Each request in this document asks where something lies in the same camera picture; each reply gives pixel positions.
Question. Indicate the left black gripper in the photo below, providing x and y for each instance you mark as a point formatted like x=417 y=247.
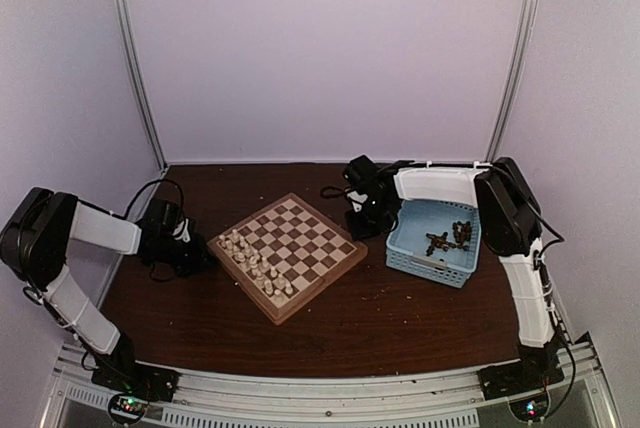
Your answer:
x=197 y=263

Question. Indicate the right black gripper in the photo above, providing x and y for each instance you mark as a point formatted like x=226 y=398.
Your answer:
x=358 y=233

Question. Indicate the light blue plastic basket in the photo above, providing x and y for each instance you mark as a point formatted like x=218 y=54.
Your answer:
x=406 y=244

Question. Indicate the wooden chess board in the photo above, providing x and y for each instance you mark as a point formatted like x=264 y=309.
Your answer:
x=309 y=249

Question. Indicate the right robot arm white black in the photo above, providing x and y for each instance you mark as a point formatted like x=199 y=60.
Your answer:
x=511 y=228

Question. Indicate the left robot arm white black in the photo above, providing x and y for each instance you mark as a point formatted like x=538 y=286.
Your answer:
x=35 y=241

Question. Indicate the pile of dark chess pieces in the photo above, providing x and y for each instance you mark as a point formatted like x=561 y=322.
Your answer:
x=459 y=239

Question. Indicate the row of white chess pieces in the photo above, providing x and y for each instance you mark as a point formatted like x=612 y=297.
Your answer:
x=244 y=248

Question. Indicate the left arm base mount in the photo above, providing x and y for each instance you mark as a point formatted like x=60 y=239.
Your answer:
x=150 y=383

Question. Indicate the front aluminium rail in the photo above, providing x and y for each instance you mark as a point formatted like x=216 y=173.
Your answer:
x=452 y=398

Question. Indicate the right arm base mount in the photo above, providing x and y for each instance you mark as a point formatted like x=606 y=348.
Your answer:
x=508 y=380

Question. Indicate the left aluminium frame post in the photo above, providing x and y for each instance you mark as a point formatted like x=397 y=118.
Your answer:
x=137 y=82

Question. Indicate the aluminium frame post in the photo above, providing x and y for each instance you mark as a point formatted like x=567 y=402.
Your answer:
x=524 y=31
x=137 y=82

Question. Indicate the right aluminium frame post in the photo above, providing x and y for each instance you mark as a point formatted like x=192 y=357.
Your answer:
x=524 y=31

